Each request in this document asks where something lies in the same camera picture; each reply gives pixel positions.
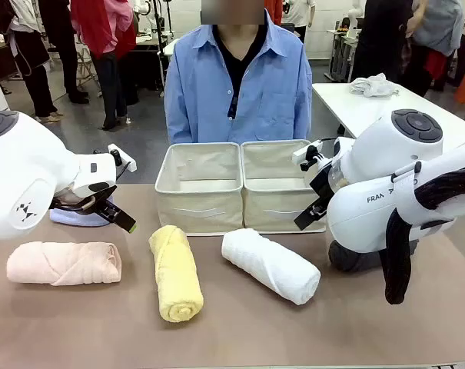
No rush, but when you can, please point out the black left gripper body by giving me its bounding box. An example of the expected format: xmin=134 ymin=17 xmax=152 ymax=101
xmin=75 ymin=188 xmax=120 ymax=221

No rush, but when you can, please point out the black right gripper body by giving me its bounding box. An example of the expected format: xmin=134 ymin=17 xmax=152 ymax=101
xmin=311 ymin=165 xmax=335 ymax=203

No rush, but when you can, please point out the light blue towel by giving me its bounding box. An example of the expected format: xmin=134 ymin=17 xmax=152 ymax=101
xmin=49 ymin=194 xmax=116 ymax=228

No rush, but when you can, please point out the white towel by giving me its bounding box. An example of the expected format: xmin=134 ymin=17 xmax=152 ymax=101
xmin=221 ymin=228 xmax=322 ymax=306

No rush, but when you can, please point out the dark grey towel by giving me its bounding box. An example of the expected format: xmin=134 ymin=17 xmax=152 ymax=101
xmin=327 ymin=238 xmax=420 ymax=273

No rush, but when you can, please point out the pink towel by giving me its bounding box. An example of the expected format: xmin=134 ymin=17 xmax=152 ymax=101
xmin=6 ymin=241 xmax=123 ymax=288

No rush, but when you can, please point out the yellow towel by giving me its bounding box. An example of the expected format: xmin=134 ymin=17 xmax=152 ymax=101
xmin=148 ymin=224 xmax=204 ymax=323

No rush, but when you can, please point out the metal folding chair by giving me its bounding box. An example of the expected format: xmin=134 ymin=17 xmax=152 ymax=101
xmin=76 ymin=45 xmax=101 ymax=90

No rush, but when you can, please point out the cream fabric storage bin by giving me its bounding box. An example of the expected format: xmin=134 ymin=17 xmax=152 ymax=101
xmin=154 ymin=141 xmax=244 ymax=236
xmin=240 ymin=138 xmax=327 ymax=234

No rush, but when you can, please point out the white background table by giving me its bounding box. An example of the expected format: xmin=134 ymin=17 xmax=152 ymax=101
xmin=311 ymin=82 xmax=465 ymax=141

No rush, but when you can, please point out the crumpled white cloth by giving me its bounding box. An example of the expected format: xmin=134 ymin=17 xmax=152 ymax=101
xmin=349 ymin=72 xmax=399 ymax=98

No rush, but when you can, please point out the grey equipment cart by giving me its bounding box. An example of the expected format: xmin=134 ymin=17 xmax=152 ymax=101
xmin=327 ymin=28 xmax=359 ymax=82

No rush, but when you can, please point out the person in blue shirt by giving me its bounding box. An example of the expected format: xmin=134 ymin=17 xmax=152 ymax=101
xmin=164 ymin=0 xmax=314 ymax=145

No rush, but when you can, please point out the bystander in dark jacket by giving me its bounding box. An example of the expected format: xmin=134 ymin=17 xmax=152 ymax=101
xmin=350 ymin=0 xmax=433 ymax=97

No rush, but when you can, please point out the bystander in red top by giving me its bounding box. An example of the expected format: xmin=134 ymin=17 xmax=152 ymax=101
xmin=70 ymin=0 xmax=138 ymax=131

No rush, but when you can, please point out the bystander in black clothes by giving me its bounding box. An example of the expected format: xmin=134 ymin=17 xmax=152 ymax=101
xmin=0 ymin=0 xmax=61 ymax=124
xmin=39 ymin=0 xmax=91 ymax=105

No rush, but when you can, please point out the background work desk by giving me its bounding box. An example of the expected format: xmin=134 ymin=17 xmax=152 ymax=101
xmin=134 ymin=32 xmax=180 ymax=92

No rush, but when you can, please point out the bystander in white shirt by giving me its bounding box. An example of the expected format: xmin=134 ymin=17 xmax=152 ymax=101
xmin=284 ymin=0 xmax=317 ymax=44

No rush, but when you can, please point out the bystander in grey hoodie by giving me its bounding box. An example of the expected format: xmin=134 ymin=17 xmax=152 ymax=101
xmin=408 ymin=0 xmax=465 ymax=91

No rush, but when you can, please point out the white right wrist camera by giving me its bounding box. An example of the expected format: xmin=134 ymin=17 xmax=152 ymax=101
xmin=292 ymin=140 xmax=324 ymax=172

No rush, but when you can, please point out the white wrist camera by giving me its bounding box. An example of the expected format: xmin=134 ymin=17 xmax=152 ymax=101
xmin=292 ymin=140 xmax=324 ymax=172
xmin=107 ymin=144 xmax=138 ymax=173

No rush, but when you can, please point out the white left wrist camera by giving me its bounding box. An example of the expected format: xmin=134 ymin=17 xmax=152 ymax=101
xmin=107 ymin=144 xmax=138 ymax=173

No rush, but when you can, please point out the black cable bundle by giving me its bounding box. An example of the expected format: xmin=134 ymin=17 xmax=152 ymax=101
xmin=384 ymin=165 xmax=465 ymax=305

